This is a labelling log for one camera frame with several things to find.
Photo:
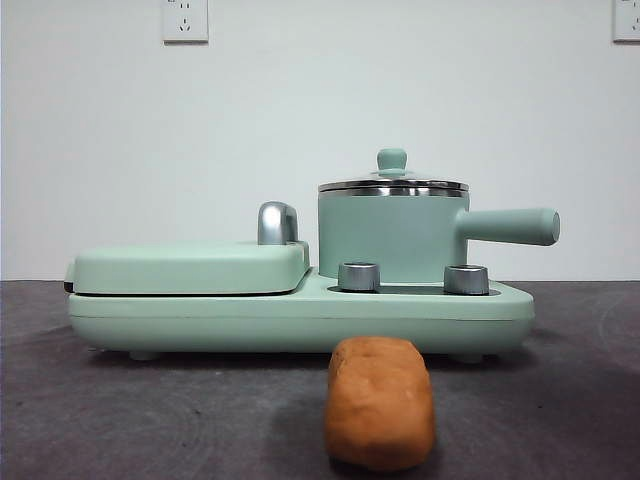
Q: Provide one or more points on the mint green hinged griddle lid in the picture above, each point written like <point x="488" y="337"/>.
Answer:
<point x="190" y="267"/>

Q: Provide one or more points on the white wall socket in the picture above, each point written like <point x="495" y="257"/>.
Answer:
<point x="627" y="20"/>
<point x="185" y="22"/>

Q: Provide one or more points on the brown potato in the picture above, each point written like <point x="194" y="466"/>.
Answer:
<point x="380" y="410"/>

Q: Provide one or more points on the glass pot lid green knob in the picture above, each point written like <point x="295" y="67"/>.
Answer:
<point x="392" y="160"/>

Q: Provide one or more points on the mint green breakfast machine base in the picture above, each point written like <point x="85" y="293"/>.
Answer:
<point x="300" y="325"/>

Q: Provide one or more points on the silver control knob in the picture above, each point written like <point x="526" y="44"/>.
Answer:
<point x="359" y="276"/>
<point x="466" y="279"/>

